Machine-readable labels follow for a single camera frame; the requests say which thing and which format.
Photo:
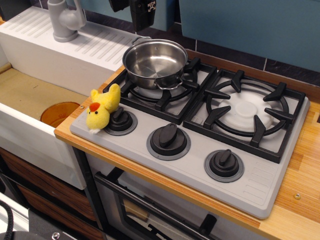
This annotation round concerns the black left stove knob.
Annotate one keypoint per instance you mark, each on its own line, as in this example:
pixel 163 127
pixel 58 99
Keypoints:
pixel 122 122

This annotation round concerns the black oven door handle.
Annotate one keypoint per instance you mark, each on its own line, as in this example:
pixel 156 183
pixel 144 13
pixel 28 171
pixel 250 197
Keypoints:
pixel 111 182

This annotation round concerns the grey toy stove top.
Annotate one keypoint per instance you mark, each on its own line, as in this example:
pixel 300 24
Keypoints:
pixel 254 193

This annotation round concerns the black burner grate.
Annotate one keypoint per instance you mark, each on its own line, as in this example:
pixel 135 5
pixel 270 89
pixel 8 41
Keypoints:
pixel 269 144
pixel 171 105

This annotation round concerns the black right stove knob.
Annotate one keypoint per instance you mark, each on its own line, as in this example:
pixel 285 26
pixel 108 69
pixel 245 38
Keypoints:
pixel 224 166

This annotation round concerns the yellow stuffed duck toy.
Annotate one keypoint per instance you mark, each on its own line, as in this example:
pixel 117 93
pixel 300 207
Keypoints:
pixel 103 104

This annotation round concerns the black middle stove knob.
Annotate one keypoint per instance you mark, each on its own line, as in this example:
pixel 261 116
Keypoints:
pixel 168 143

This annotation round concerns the grey toy faucet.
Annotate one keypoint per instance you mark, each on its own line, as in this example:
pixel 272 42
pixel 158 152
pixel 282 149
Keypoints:
pixel 65 22

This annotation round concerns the black left burner grate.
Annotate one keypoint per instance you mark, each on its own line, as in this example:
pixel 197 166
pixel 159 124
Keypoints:
pixel 171 105

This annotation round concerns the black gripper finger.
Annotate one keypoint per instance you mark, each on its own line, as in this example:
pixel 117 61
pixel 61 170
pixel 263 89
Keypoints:
pixel 142 13
pixel 118 5

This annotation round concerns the orange plastic sink drain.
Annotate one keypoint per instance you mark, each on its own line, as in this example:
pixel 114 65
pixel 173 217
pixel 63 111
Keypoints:
pixel 57 113

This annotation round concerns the black stove knob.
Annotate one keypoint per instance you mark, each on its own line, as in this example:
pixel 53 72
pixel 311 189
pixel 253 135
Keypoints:
pixel 168 143
pixel 122 122
pixel 224 166

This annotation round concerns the wooden drawer fronts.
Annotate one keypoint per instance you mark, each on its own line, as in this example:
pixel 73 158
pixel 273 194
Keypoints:
pixel 59 202

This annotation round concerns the black right burner grate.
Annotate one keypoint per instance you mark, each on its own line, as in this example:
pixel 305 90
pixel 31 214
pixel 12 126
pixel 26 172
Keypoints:
pixel 269 144

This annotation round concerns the white toy sink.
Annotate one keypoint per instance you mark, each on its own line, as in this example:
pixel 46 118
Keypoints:
pixel 38 72

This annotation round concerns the white right burner cap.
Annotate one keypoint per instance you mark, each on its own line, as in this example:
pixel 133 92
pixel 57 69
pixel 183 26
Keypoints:
pixel 244 106

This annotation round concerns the toy oven door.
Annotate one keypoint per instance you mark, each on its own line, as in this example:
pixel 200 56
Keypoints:
pixel 146 212

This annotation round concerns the stainless steel pot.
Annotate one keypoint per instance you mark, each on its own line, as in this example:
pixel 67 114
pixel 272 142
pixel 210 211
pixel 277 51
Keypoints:
pixel 155 63

